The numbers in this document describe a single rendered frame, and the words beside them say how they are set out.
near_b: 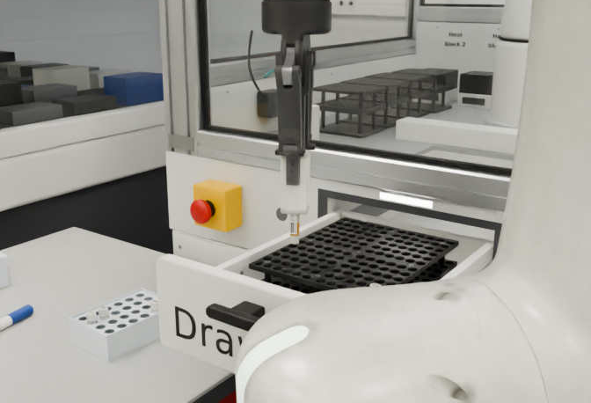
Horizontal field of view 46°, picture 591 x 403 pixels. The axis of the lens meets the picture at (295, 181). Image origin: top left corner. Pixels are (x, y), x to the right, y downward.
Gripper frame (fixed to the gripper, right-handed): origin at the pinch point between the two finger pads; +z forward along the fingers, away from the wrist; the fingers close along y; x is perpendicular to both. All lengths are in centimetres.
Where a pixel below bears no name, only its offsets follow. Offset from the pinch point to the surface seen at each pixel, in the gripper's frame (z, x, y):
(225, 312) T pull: 10.2, -4.8, 14.0
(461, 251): 13.3, 20.5, -16.9
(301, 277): 11.0, 1.0, 1.6
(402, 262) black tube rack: 10.8, 12.5, -4.8
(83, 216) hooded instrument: 27, -57, -63
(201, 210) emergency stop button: 12.5, -19.2, -26.7
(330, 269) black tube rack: 11.0, 4.0, -1.3
